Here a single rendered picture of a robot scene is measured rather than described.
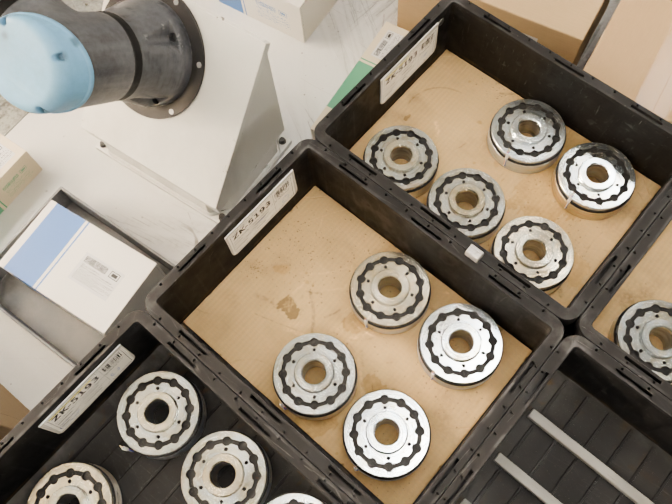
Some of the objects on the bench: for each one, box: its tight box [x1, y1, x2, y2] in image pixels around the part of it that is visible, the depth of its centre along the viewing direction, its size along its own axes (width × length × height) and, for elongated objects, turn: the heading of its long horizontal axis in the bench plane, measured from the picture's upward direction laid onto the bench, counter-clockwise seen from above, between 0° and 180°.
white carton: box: [0, 200, 166, 336], centre depth 103 cm, size 20×12×9 cm, turn 59°
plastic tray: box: [0, 187, 176, 367], centre depth 105 cm, size 27×20×5 cm
